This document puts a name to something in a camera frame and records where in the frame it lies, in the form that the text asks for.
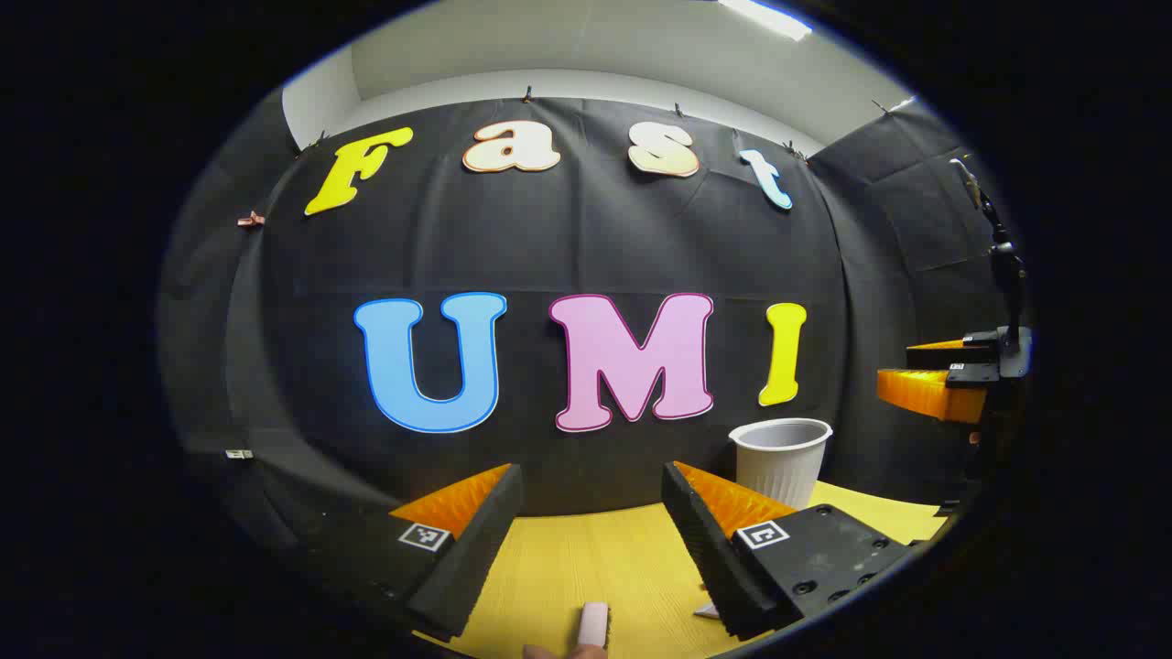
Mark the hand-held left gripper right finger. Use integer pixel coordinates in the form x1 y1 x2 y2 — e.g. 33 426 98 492
660 459 918 642

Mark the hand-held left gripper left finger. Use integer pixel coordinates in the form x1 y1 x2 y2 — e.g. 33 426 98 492
302 462 525 643

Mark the white ribbed garbage bin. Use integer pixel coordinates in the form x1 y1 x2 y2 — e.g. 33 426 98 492
729 417 834 511

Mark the yellow wooden desktop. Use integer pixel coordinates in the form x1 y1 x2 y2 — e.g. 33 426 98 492
412 478 949 659

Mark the ceiling light strip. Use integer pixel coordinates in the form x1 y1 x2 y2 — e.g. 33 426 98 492
719 0 814 42

